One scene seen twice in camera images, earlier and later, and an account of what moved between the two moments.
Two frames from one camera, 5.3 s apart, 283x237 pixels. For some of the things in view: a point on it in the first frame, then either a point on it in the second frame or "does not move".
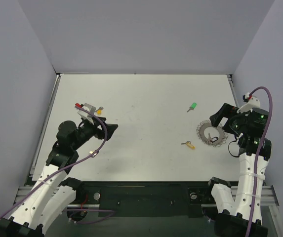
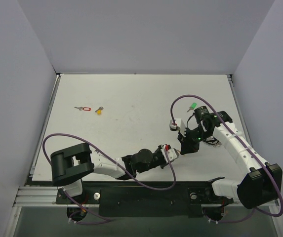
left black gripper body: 101,127 -> 161,158
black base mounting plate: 148,199 does not move
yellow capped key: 99,110 does not move
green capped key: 192,106 does not move
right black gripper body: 227,119 -> 189,139
